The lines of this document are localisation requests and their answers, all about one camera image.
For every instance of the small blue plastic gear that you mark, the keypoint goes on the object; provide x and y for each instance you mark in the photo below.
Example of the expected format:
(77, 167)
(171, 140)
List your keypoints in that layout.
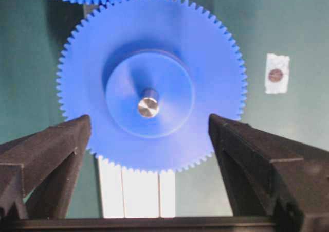
(172, 46)

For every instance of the silver aluminium extrusion rail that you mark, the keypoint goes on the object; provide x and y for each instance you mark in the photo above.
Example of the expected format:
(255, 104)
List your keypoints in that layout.
(128, 193)

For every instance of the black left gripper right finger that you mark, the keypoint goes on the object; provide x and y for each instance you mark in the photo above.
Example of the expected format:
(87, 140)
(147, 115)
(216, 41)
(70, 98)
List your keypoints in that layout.
(261, 170)

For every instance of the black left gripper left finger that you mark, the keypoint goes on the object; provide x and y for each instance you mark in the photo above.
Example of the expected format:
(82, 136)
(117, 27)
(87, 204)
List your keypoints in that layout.
(39, 171)

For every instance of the white tape marker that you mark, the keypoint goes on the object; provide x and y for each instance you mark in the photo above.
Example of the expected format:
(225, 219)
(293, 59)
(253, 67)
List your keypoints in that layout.
(276, 74)

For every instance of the steel shaft for small gear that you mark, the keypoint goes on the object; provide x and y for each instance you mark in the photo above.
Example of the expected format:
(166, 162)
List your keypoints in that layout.
(148, 105)

